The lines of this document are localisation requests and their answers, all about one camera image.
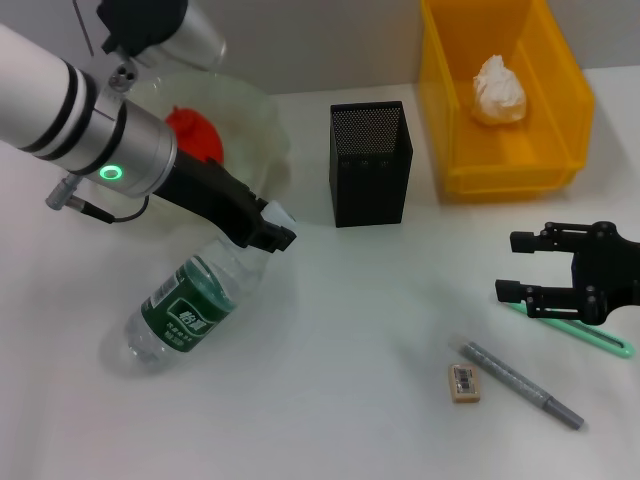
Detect yellow plastic storage bin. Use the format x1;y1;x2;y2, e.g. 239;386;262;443
418;0;596;203

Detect beige eraser with barcode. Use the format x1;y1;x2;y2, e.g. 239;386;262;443
448;363;485;405

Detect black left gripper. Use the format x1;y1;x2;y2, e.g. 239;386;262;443
153;148;299;255

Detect left gripper cable with plug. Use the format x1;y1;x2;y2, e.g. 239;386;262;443
44;174;152;224

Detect translucent wavy fruit plate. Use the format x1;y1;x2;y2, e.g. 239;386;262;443
92;71;293;237

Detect black mesh pen holder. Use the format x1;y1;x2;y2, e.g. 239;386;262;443
329;100;415;229

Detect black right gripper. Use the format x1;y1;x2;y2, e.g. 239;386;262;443
494;221;640;326

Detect clear green-label water bottle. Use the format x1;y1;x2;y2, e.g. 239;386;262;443
122;199;297;374

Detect white paper ball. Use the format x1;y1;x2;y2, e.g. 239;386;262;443
469;54;529;127

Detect red-orange fruit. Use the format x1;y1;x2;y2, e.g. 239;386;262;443
164;105;225;167

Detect grey marker pen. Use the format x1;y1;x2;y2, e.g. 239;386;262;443
452;339;586;431

